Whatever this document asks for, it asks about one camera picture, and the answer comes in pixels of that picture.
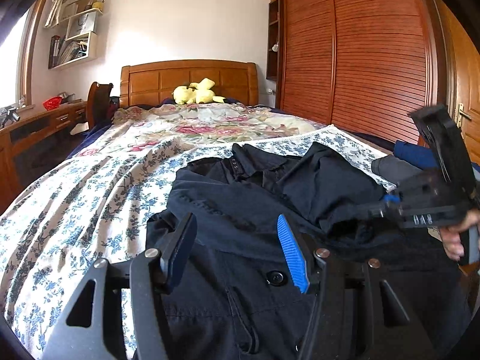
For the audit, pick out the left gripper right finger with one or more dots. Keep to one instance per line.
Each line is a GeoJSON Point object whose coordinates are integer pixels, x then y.
{"type": "Point", "coordinates": [298, 249]}

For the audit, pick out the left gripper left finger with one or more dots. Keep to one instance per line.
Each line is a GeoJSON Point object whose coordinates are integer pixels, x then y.
{"type": "Point", "coordinates": [174, 254]}

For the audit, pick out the dark navy jacket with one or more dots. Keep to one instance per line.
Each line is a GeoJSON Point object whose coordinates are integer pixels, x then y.
{"type": "Point", "coordinates": [281, 268]}

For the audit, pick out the person right hand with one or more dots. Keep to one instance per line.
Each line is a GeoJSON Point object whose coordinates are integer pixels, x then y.
{"type": "Point", "coordinates": [451, 235]}

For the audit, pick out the blue folded garment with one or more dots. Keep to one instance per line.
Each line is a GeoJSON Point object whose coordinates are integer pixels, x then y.
{"type": "Point", "coordinates": [416, 155]}

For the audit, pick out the grey folded garment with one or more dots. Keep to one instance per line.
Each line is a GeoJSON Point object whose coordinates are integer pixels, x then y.
{"type": "Point", "coordinates": [393, 169]}

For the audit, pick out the blue floral bed sheet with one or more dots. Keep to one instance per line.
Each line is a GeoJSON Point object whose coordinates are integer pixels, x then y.
{"type": "Point", "coordinates": [95, 204]}

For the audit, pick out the pink floral quilt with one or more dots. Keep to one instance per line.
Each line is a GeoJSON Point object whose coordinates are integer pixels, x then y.
{"type": "Point", "coordinates": [138, 127]}

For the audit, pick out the yellow plush toy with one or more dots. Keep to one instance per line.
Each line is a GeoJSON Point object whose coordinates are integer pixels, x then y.
{"type": "Point", "coordinates": [197, 93]}

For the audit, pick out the wooden louvered wardrobe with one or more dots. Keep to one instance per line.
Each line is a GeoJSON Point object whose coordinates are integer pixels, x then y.
{"type": "Point", "coordinates": [361, 65]}

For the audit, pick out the dark wooden chair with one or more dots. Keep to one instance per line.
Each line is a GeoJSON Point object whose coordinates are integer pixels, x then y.
{"type": "Point", "coordinates": [98, 103]}

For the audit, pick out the wooden headboard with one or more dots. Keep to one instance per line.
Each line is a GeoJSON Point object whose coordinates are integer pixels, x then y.
{"type": "Point", "coordinates": [151, 83]}

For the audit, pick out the wooden desk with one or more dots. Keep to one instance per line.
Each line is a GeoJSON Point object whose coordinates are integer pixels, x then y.
{"type": "Point", "coordinates": [36, 144]}

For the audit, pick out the red bowl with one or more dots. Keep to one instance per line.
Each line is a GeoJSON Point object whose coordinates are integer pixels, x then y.
{"type": "Point", "coordinates": [52, 103]}

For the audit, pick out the wooden door with handle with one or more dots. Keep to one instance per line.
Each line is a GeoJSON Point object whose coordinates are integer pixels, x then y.
{"type": "Point", "coordinates": [462, 61]}

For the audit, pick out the white wall shelf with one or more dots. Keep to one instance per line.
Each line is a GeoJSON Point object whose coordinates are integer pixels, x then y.
{"type": "Point", "coordinates": [77, 40]}

